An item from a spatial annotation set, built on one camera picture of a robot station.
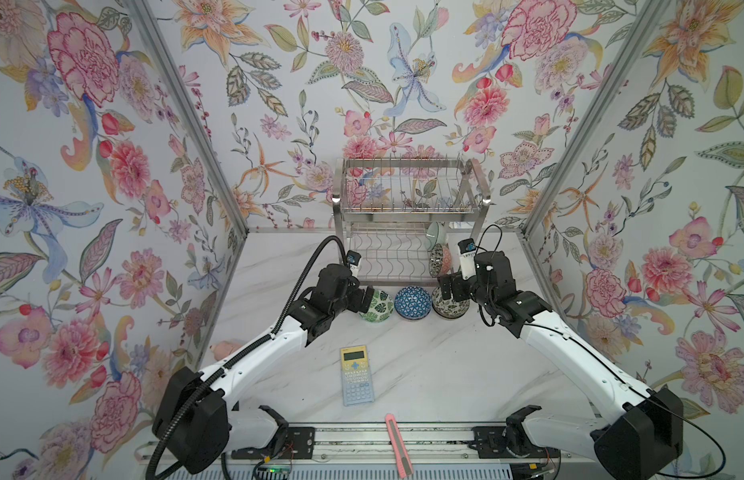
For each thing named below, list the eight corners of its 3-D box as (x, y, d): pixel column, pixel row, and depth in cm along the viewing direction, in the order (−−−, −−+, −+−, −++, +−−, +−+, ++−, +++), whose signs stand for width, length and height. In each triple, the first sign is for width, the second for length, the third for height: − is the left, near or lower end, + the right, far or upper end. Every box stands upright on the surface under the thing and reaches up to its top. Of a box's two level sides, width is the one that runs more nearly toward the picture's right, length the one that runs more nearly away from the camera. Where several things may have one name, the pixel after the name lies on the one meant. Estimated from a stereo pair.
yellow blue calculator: (343, 406, 82) (343, 404, 80) (340, 350, 92) (339, 347, 90) (374, 402, 82) (374, 400, 81) (368, 347, 93) (367, 344, 91)
